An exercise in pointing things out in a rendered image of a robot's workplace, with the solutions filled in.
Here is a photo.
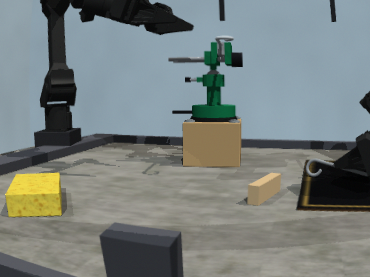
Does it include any tan rectangular block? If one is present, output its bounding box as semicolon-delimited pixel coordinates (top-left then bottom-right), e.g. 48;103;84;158
247;173;281;206

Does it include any black rectangular mat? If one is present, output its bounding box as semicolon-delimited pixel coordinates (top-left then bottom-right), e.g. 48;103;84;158
297;160;370;212

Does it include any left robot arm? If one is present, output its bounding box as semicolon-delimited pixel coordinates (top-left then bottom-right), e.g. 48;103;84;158
40;0;105;132

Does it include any yellow sponge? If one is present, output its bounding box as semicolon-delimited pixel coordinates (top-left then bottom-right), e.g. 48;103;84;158
5;173;62;217

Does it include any green bench vise body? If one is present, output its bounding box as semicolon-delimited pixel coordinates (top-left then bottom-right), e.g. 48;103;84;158
192;42;236;118

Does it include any tan wooden block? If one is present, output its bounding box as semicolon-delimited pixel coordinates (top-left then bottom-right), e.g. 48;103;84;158
183;119;241;167

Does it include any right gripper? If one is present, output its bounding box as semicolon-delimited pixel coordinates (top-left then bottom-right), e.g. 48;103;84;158
334;130;370;179

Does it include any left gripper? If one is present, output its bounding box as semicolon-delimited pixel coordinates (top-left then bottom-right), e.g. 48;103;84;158
103;0;194;35

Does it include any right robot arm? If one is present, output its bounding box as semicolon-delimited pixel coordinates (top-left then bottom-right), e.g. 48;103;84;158
360;91;370;114

